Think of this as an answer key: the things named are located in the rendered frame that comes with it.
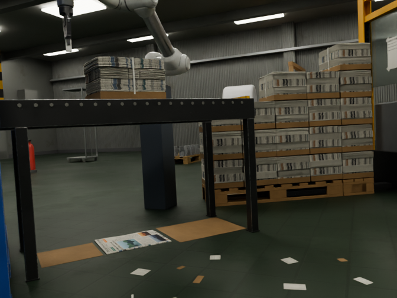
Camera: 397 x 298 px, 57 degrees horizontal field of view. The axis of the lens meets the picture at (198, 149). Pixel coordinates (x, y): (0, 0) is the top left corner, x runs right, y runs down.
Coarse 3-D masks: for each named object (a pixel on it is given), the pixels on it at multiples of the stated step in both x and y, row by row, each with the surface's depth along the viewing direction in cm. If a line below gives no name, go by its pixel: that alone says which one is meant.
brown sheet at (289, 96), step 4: (268, 96) 314; (272, 96) 304; (276, 96) 302; (280, 96) 302; (284, 96) 303; (288, 96) 303; (292, 96) 304; (296, 96) 304; (300, 96) 305; (304, 96) 306; (260, 100) 335; (264, 100) 325; (268, 100) 314; (272, 100) 305
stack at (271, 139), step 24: (216, 120) 295; (240, 120) 300; (264, 120) 301; (288, 120) 305; (312, 120) 308; (216, 144) 296; (240, 144) 299; (264, 144) 303; (288, 144) 306; (312, 144) 309; (336, 144) 312; (216, 168) 297; (240, 168) 301; (264, 168) 304; (288, 168) 306; (312, 168) 310; (336, 168) 313; (216, 192) 298; (240, 192) 301; (264, 192) 319; (336, 192) 314
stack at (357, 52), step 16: (336, 48) 314; (352, 48) 311; (368, 48) 313; (320, 64) 343; (336, 64) 317; (352, 80) 311; (368, 80) 314; (368, 96) 315; (352, 112) 313; (368, 112) 315; (352, 128) 314; (368, 128) 316; (352, 144) 315; (368, 144) 317; (352, 160) 315; (368, 160) 318; (352, 192) 316; (368, 192) 318
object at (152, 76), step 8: (144, 64) 200; (152, 64) 203; (160, 64) 205; (144, 72) 200; (152, 72) 203; (160, 72) 205; (144, 80) 201; (152, 80) 203; (160, 80) 206; (144, 88) 202; (152, 88) 204; (160, 88) 206
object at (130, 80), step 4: (128, 60) 195; (136, 60) 198; (128, 64) 196; (136, 64) 198; (128, 68) 196; (132, 68) 197; (136, 68) 198; (128, 72) 196; (132, 72) 197; (136, 72) 198; (128, 76) 196; (132, 76) 198; (136, 76) 199; (128, 80) 196; (132, 80) 198; (136, 80) 199; (132, 84) 198; (136, 84) 199; (132, 88) 199; (136, 88) 200
